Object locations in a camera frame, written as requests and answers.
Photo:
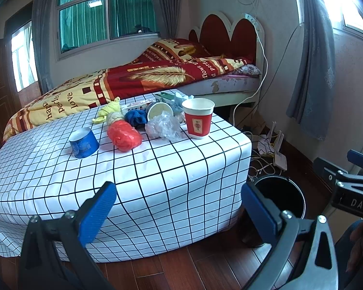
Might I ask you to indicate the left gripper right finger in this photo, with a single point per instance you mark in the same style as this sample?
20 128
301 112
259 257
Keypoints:
316 266

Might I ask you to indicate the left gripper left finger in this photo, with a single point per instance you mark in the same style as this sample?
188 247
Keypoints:
54 254

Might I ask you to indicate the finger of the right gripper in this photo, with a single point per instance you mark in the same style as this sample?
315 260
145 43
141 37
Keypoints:
355 158

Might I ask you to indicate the red plastic bag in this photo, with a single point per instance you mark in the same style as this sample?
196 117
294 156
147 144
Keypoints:
124 136

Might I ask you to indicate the blue knit cloth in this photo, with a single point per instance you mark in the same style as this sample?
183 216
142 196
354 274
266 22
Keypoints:
137 118

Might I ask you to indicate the yellow fuzzy cloth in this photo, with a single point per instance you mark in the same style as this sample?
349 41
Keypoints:
111 107

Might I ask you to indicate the clear plastic bag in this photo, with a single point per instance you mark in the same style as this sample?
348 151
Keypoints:
164 126

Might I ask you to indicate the red white paper cup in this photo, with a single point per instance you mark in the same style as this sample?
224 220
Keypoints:
198 116

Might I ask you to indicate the white blue paper cup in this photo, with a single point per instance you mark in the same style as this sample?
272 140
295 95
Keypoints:
157 108

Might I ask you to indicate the blue face mask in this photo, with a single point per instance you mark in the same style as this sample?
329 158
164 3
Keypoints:
177 101

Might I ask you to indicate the beige bag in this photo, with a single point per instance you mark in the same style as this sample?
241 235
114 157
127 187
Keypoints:
113 117

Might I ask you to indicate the red white milk carton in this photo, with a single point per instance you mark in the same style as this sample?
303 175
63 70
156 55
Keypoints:
139 105

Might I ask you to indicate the green white milk carton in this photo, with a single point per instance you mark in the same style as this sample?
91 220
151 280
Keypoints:
164 97

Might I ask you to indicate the black trash bin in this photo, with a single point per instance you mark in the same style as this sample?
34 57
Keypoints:
283 192

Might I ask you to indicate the person right hand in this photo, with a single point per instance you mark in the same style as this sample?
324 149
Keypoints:
356 250

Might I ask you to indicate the grey right curtain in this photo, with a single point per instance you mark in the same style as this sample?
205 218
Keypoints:
311 104

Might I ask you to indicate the white wifi router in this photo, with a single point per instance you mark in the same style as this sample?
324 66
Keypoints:
267 147

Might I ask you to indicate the white grid tablecloth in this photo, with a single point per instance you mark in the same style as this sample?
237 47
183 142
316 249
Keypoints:
169 194

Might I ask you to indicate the bed with red headboard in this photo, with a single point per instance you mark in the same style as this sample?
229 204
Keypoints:
239 46

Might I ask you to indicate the red yellow quilt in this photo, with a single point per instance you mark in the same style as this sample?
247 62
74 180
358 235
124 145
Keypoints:
99 88

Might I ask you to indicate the red yellow pillow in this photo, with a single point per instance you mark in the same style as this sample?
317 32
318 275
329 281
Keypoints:
172 49

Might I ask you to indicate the window with green curtain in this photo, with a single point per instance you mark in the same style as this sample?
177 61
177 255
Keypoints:
82 24

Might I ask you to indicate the grey window curtain left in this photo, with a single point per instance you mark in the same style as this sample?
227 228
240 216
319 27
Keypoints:
41 13

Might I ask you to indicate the grey window curtain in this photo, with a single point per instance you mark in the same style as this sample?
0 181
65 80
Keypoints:
167 16
41 13

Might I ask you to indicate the grey window curtain middle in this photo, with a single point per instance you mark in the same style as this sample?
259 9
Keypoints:
167 16

